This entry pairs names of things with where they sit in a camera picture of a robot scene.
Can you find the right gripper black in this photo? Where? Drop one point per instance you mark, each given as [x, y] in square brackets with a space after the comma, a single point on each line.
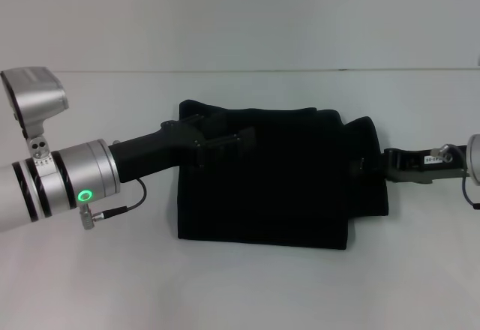
[420, 163]

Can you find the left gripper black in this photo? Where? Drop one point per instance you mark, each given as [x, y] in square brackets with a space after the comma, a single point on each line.
[150, 150]

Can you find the black shirt with FREE print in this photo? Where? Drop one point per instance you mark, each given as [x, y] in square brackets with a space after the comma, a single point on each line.
[281, 180]

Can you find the right robot arm silver white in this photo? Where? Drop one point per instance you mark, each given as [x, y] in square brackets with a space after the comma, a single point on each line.
[474, 159]

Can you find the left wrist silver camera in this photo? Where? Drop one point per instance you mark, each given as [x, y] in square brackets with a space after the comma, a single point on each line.
[33, 93]

